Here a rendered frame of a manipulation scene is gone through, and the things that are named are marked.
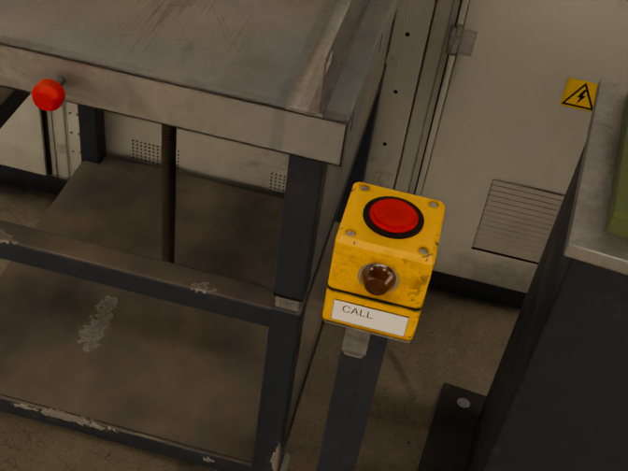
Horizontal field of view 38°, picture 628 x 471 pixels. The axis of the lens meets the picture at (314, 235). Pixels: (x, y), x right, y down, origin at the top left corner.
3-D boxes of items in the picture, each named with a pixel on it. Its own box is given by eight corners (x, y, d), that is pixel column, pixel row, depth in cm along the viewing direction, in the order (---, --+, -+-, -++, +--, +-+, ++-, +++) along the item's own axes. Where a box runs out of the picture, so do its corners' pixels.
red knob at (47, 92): (58, 118, 95) (56, 92, 93) (29, 111, 95) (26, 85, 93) (77, 95, 98) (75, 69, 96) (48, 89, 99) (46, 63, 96)
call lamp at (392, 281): (392, 308, 73) (400, 278, 71) (351, 298, 74) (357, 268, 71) (395, 296, 74) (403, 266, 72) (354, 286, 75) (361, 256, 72)
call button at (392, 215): (411, 249, 73) (415, 234, 72) (363, 236, 74) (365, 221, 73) (419, 217, 76) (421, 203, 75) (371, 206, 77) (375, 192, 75)
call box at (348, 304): (410, 347, 78) (435, 261, 71) (320, 323, 78) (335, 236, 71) (424, 282, 84) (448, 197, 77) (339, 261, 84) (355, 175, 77)
